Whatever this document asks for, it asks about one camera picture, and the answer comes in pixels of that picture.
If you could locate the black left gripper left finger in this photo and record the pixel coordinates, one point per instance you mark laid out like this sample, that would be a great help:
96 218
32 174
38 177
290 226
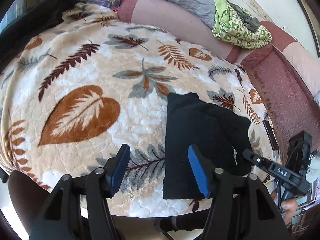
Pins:
77 207

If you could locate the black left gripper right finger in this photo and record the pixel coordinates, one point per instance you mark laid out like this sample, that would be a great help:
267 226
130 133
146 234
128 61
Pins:
241 207

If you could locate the black pants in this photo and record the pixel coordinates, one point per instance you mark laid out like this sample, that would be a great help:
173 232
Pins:
219 133

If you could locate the pink maroon bed sheet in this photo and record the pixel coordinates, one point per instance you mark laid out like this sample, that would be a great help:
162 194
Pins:
273 69

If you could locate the leaf pattern plush blanket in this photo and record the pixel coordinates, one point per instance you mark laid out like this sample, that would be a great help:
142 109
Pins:
80 90

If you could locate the dark grey cloth on blanket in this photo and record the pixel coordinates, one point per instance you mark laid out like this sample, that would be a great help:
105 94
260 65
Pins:
251 23

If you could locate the green white folded blanket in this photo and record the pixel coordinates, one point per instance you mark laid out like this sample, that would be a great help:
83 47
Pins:
229 28

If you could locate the black garment at bed edge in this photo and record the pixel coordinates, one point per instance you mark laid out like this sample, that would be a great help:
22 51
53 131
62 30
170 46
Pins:
45 15

